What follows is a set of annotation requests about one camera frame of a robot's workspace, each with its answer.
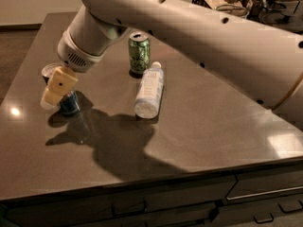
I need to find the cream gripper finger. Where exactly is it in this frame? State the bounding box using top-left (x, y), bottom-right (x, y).
top-left (40, 88), bottom-right (62, 110)

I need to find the blue silver redbull can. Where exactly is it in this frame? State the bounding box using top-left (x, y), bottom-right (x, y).
top-left (42, 63), bottom-right (80, 116)

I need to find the cabinet drawer with handle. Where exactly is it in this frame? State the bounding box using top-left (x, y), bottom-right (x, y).
top-left (226, 168), bottom-right (303, 203)

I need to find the white plastic bottle lying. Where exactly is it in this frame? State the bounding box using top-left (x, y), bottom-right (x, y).
top-left (134, 61), bottom-right (164, 119)

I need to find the green soda can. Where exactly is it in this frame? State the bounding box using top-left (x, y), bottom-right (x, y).
top-left (128, 31), bottom-right (150, 75)

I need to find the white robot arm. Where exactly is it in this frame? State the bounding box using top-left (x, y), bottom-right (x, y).
top-left (58, 0), bottom-right (303, 114)

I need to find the wire mesh cup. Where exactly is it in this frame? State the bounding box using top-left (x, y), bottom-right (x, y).
top-left (215, 4), bottom-right (249, 18)

